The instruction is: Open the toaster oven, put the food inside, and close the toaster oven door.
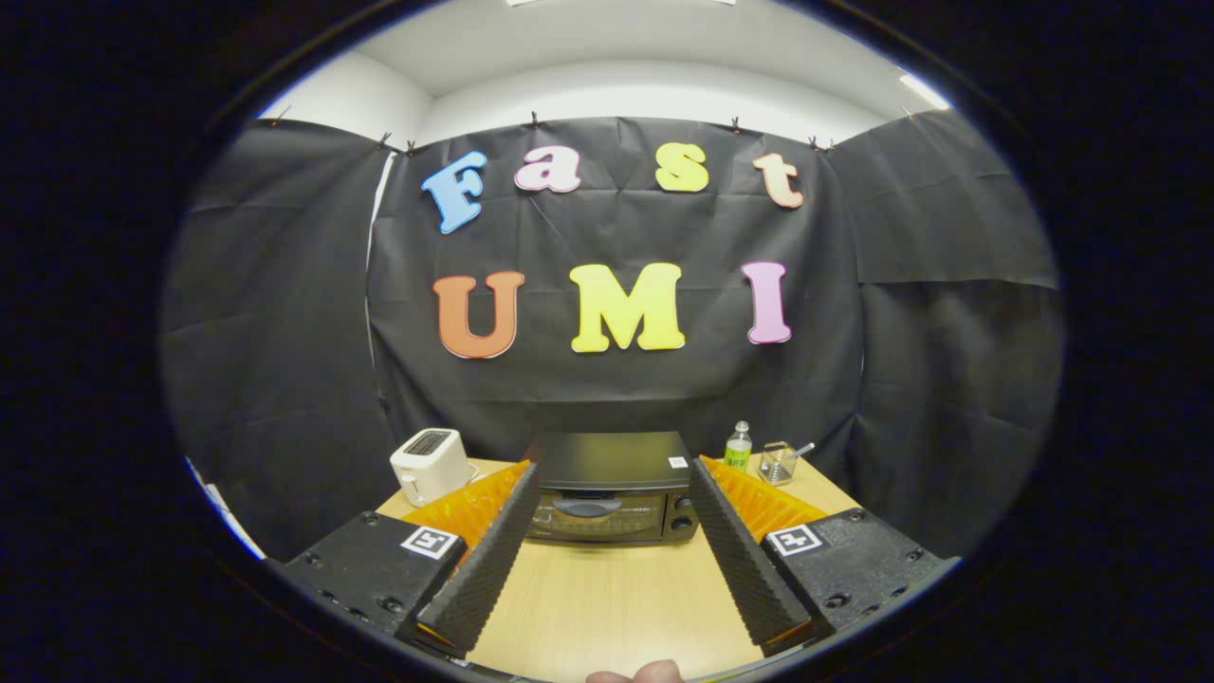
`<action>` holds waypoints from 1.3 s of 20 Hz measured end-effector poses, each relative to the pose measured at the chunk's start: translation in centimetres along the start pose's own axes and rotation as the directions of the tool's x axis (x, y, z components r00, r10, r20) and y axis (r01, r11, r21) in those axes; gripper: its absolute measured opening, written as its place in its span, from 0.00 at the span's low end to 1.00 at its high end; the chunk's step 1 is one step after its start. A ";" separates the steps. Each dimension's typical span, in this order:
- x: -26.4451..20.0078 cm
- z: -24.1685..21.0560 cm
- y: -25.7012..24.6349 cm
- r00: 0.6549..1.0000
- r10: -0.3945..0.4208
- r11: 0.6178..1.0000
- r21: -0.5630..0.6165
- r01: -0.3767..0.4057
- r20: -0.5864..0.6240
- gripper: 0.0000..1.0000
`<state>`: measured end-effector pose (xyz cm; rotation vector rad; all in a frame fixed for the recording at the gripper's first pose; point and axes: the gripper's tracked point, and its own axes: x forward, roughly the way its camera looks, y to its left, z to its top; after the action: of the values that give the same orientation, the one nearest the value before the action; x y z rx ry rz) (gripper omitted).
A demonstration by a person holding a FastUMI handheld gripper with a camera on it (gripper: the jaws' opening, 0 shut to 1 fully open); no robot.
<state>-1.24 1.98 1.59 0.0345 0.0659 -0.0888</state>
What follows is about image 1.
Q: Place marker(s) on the metal spoon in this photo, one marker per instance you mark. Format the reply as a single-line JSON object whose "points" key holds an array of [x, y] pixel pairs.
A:
{"points": [[804, 450]]}

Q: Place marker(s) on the white pop-up toaster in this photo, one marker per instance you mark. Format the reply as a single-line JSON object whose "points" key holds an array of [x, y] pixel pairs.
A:
{"points": [[429, 465]]}

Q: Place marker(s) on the black toaster oven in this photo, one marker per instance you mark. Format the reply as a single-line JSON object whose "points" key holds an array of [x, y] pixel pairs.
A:
{"points": [[607, 460]]}

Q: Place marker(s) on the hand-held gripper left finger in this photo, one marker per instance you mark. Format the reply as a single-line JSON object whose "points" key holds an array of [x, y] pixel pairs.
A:
{"points": [[493, 555]]}

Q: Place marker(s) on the clear bottle with green label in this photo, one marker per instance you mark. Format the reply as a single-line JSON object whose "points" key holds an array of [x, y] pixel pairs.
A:
{"points": [[738, 453]]}

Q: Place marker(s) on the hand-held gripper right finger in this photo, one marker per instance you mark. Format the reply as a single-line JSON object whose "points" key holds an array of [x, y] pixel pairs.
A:
{"points": [[735, 555]]}

